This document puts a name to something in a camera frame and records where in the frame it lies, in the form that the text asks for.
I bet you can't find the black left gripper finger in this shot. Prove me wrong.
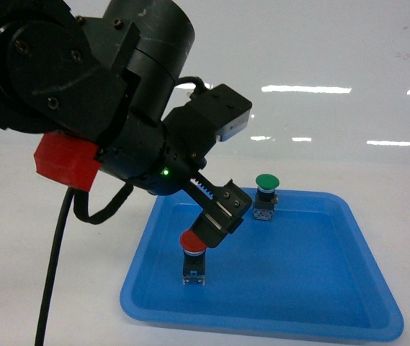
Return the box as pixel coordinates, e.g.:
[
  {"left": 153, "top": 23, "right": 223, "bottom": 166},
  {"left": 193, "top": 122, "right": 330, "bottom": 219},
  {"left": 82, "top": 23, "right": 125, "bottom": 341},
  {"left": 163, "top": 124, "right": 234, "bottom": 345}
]
[
  {"left": 191, "top": 212, "right": 244, "bottom": 248},
  {"left": 220, "top": 179, "right": 252, "bottom": 219}
]

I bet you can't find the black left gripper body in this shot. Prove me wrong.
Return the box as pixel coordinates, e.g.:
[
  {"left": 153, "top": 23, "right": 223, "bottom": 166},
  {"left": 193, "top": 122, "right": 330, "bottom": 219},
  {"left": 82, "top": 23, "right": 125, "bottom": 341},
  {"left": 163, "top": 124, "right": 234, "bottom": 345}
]
[{"left": 96, "top": 106, "right": 226, "bottom": 223}]

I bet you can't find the red mushroom push button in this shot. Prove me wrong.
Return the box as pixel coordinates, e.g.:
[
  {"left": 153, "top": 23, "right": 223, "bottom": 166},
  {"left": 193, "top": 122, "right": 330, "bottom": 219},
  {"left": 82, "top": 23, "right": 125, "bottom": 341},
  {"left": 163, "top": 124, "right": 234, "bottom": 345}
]
[{"left": 179, "top": 230, "right": 207, "bottom": 285}]

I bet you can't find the green mushroom push button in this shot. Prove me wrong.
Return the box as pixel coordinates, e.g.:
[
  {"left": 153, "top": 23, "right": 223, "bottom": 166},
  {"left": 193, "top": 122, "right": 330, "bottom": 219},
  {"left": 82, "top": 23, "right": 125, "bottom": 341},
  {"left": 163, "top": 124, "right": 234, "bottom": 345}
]
[{"left": 252, "top": 174, "right": 280, "bottom": 221}]

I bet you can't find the blue plastic tray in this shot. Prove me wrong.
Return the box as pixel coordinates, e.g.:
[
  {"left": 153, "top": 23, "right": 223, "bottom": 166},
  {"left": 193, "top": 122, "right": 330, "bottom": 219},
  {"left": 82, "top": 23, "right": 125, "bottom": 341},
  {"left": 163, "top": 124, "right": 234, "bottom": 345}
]
[{"left": 120, "top": 190, "right": 404, "bottom": 343}]

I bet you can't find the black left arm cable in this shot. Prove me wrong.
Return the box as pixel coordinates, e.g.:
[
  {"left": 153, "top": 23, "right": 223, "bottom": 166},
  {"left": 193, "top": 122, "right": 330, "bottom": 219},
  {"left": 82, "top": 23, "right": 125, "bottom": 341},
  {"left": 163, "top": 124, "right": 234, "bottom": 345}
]
[{"left": 33, "top": 182, "right": 135, "bottom": 346}]

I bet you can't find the red arm cable clip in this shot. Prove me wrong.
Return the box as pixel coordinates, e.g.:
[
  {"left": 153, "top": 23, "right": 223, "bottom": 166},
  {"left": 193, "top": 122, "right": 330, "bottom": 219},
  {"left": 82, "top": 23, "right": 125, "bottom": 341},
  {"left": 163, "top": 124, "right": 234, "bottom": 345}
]
[{"left": 34, "top": 132, "right": 101, "bottom": 192}]

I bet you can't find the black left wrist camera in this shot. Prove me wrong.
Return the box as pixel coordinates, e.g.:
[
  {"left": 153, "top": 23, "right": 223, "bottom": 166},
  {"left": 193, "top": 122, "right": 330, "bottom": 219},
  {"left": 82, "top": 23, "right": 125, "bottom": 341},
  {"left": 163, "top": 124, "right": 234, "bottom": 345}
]
[{"left": 186, "top": 84, "right": 252, "bottom": 142}]

